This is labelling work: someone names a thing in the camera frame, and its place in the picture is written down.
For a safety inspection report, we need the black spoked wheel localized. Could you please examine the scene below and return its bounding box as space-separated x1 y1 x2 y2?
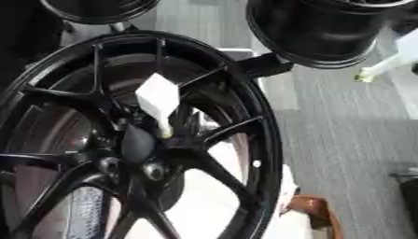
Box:
0 30 285 239

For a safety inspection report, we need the brown wooden chair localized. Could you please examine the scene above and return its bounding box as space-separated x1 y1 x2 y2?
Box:
286 194 345 239

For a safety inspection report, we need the black wheel holder bracket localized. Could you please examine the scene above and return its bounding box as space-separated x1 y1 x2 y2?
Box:
236 51 296 79

